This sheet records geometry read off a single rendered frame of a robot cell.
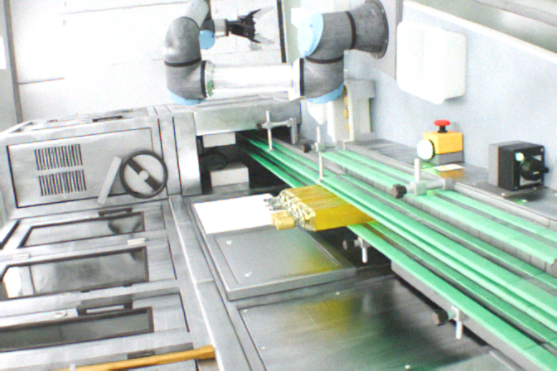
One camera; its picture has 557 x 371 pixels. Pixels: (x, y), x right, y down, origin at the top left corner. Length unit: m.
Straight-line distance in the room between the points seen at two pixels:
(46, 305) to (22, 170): 1.07
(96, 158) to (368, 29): 1.36
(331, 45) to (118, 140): 1.19
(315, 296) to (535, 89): 0.72
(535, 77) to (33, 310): 1.32
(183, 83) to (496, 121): 0.90
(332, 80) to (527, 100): 0.67
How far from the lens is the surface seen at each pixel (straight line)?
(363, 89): 1.71
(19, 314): 1.55
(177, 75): 1.62
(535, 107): 1.09
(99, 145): 2.42
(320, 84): 1.59
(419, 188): 1.09
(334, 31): 1.54
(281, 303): 1.35
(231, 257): 1.58
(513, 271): 0.94
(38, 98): 5.68
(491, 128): 1.22
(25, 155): 2.47
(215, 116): 2.41
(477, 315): 0.99
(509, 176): 1.05
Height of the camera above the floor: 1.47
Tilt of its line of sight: 14 degrees down
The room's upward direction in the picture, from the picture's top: 97 degrees counter-clockwise
